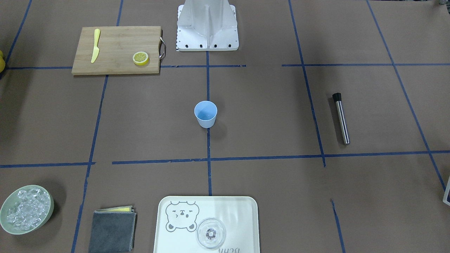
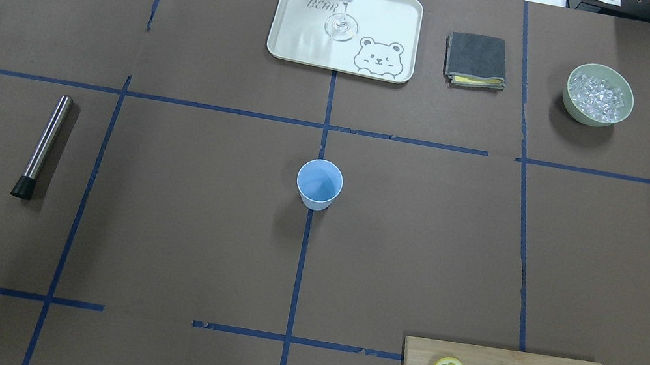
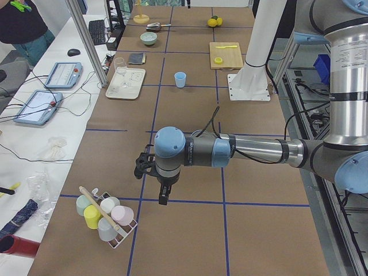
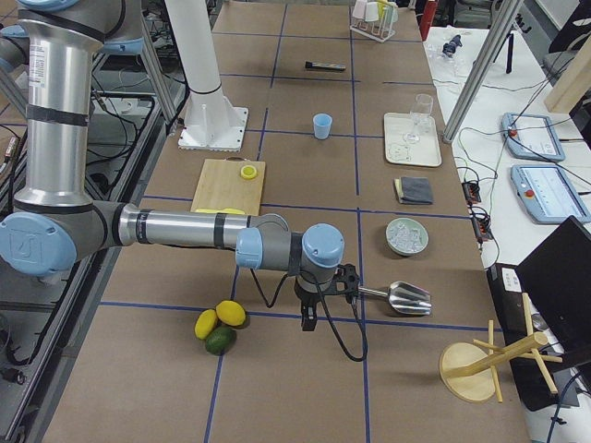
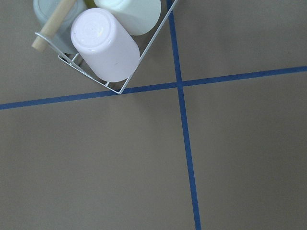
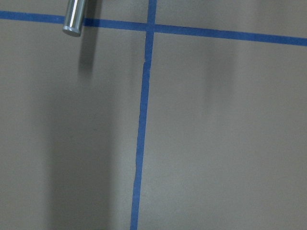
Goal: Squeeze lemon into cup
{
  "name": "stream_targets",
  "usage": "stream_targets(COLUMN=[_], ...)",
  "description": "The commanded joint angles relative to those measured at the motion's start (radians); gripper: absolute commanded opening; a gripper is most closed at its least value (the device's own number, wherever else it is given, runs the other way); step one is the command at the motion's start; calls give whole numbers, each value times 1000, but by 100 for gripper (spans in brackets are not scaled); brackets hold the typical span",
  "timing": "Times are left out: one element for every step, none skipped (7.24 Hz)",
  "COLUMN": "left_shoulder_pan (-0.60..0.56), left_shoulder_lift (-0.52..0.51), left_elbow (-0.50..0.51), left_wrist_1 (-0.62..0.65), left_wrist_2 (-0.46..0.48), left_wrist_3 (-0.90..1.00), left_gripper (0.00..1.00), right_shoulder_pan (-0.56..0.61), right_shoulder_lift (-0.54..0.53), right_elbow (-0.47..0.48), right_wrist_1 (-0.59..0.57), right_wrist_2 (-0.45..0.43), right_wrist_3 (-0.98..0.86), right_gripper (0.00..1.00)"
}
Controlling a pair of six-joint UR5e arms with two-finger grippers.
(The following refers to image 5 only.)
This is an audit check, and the pink plastic cup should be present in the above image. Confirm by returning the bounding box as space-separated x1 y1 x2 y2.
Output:
71 8 140 79

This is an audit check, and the wooden rack handle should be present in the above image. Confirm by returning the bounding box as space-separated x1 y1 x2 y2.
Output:
31 0 76 52

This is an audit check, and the yellow plastic cup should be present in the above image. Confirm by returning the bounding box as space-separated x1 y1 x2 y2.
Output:
84 0 96 8

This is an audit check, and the white plastic cup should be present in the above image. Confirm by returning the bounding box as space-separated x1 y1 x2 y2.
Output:
94 0 162 35

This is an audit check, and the white wire cup rack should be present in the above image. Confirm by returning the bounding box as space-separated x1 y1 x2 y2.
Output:
50 1 177 95

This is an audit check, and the grey plastic cup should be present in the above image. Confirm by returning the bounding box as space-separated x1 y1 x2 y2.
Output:
33 0 87 54

